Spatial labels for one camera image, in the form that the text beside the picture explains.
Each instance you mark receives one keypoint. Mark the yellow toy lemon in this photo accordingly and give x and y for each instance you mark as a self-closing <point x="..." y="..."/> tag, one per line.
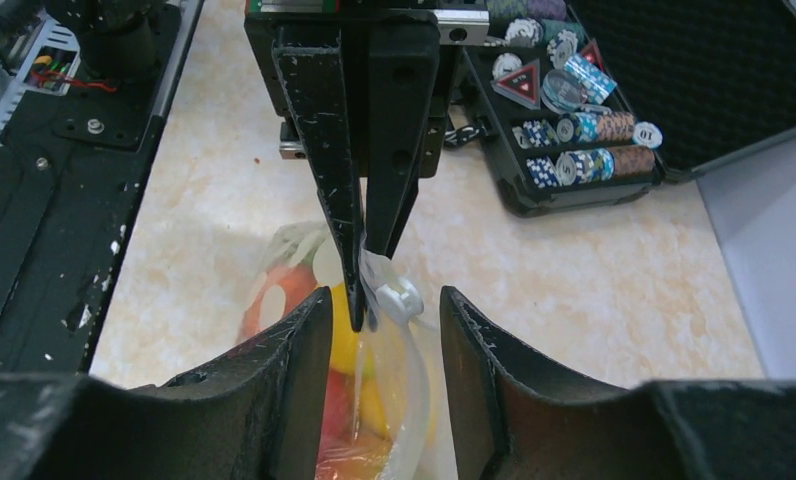
<point x="346" y="355"/>

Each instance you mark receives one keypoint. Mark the black poker chip case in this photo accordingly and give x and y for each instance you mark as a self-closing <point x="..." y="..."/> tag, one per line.
<point x="623" y="96"/>

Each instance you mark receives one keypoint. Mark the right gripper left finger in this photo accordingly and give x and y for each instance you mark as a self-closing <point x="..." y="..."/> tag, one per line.
<point x="254" y="412"/>

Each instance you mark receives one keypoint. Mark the small orange toy fruit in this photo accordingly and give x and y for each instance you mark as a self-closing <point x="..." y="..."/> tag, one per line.
<point x="277" y="292"/>

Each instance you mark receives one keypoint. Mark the red toy apple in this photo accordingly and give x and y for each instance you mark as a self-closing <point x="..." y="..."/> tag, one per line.
<point x="338" y="415"/>

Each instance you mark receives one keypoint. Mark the clear dotted zip bag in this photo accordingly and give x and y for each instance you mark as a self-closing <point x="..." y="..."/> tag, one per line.
<point x="385" y="408"/>

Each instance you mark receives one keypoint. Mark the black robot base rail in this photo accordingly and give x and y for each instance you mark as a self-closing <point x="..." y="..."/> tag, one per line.
<point x="74" y="165"/>

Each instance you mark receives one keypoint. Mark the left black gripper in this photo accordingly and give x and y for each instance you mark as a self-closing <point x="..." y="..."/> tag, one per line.
<point x="382" y="94"/>

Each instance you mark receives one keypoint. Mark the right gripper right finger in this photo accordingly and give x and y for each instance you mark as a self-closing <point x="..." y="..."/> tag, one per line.
<point x="515" y="413"/>

